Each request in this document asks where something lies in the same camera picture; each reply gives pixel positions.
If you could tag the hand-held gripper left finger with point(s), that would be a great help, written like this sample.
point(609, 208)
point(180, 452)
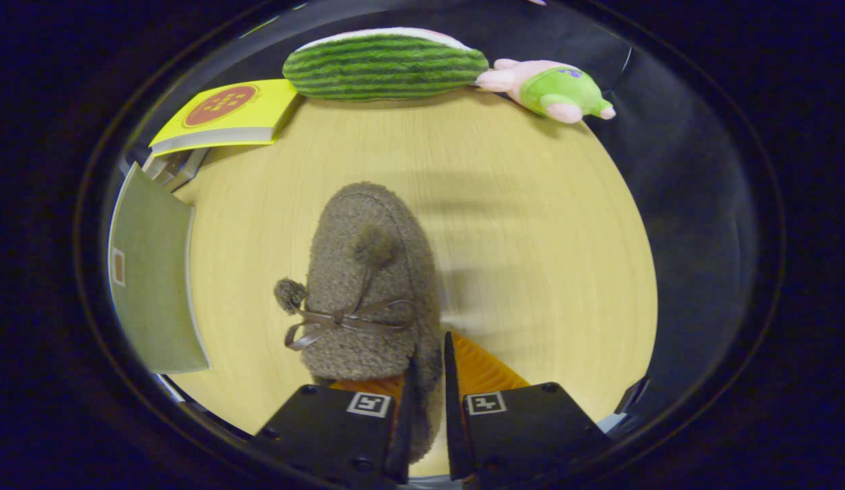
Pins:
point(320, 429)

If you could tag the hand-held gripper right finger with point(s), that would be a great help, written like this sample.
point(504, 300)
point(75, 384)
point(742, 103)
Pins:
point(524, 429)

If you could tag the brown fuzzy shoe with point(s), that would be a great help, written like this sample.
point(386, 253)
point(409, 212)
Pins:
point(368, 292)

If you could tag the pale green fabric storage box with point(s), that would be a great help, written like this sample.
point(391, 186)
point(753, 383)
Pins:
point(153, 286)

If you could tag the black table clamp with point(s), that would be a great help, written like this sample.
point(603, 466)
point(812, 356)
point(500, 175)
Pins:
point(630, 396)

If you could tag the beige book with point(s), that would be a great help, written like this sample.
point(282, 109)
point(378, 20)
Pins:
point(173, 169)

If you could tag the yellow book with red circle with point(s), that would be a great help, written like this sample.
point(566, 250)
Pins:
point(225, 112)

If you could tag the pink and green plush toy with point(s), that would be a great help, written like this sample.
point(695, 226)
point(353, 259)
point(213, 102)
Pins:
point(558, 92)

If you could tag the watermelon slice plush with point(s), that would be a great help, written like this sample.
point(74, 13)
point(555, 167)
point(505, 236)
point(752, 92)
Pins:
point(385, 68)

